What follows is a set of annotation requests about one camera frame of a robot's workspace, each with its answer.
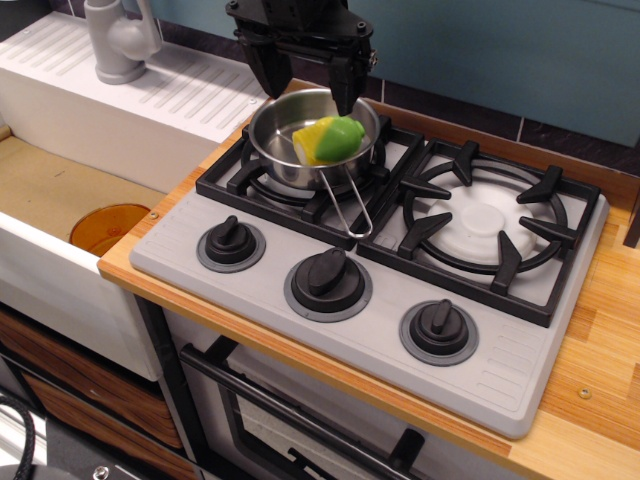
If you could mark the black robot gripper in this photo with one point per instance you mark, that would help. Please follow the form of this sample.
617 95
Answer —
327 32

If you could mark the toy corncob with green husk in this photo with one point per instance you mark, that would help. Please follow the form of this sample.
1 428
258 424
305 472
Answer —
329 140

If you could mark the stainless steel pan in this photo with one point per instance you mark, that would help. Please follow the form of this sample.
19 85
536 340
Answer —
270 132

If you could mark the black left stove knob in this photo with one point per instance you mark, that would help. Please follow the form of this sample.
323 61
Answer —
231 246

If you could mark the black stove knob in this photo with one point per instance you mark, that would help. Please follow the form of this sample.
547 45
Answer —
328 287
231 246
439 333

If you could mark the black middle stove knob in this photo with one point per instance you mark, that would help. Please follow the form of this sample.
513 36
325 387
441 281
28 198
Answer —
328 287

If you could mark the grey toy stove top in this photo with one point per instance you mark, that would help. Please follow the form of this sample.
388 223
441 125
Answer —
499 387

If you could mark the black right stove knob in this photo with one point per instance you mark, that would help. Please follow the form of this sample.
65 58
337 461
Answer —
439 333

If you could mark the black left burner grate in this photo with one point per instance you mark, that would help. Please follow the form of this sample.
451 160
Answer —
239 181

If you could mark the black burner grate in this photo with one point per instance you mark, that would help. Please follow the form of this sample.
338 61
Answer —
239 181
506 235

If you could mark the grey toy faucet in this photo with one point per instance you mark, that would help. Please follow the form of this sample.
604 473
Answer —
121 45

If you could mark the black right burner grate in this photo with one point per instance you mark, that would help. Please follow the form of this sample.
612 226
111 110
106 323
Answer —
506 235

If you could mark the white toy sink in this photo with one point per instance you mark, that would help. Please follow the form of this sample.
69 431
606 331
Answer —
71 144

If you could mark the orange sink drain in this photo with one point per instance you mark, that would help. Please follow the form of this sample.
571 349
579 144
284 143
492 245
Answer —
98 231

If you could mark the toy oven door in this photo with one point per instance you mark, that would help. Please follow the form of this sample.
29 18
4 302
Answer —
278 423

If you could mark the wooden drawer front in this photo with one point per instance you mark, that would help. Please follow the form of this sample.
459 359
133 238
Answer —
96 397

